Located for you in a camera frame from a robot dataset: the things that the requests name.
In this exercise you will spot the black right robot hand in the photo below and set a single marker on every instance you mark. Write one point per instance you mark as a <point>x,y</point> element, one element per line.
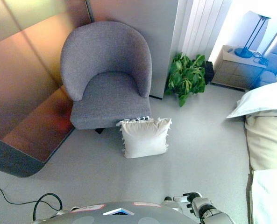
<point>194,196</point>

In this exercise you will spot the cream fringed throw pillow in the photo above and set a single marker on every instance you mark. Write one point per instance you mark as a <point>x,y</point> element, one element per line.
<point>145,140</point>

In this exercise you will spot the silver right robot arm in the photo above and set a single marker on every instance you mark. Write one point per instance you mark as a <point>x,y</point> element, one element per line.
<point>210,210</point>

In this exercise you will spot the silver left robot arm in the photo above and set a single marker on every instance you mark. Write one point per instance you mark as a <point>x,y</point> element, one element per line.
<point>63,212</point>

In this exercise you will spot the large white bed pillow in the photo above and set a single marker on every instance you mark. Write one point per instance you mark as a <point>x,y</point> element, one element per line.
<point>264,98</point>

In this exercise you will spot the white bed sheet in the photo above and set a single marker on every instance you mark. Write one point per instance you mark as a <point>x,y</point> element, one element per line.
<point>271,198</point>

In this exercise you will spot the silver robot torso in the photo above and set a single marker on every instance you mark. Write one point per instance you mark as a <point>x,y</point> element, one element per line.
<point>105,219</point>

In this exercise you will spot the green leafy houseplant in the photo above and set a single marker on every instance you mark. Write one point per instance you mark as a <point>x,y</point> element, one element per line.
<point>185,77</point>

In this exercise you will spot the black plant pot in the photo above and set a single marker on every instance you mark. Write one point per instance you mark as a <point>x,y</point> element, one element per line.
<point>208,72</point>

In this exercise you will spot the beige bedside table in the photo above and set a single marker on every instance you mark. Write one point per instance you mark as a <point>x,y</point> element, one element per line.
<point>234,72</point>

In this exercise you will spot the small dark bedside object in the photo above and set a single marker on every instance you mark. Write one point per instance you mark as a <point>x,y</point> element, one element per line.
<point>229,50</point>

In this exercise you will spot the blue metal table lamp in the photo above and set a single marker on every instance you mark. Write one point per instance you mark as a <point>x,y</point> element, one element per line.
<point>243,52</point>

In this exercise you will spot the grey fabric tub armchair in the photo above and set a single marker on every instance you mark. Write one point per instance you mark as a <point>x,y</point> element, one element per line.
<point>105,58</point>

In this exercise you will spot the white pleated curtain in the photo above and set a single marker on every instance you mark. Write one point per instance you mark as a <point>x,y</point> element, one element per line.
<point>199,28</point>

